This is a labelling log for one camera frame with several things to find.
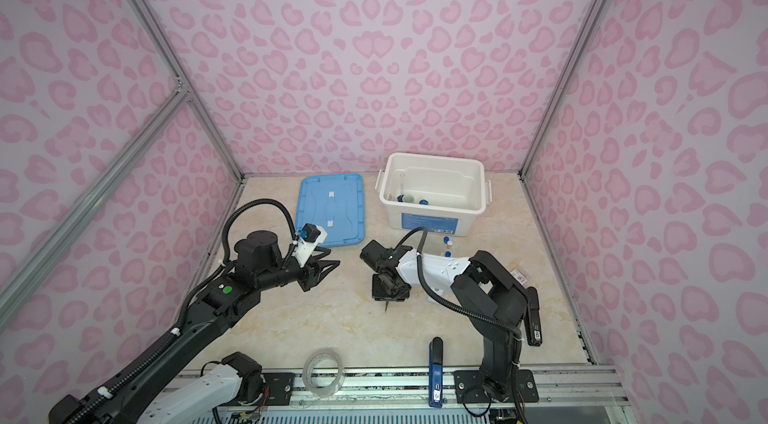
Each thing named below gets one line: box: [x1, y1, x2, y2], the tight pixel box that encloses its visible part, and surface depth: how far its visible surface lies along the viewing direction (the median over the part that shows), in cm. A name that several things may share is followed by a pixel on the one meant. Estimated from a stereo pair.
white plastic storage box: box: [375, 153, 493, 237], surface depth 105 cm
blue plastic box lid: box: [296, 174, 365, 247], surface depth 116 cm
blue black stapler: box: [429, 336, 444, 408], surface depth 74 cm
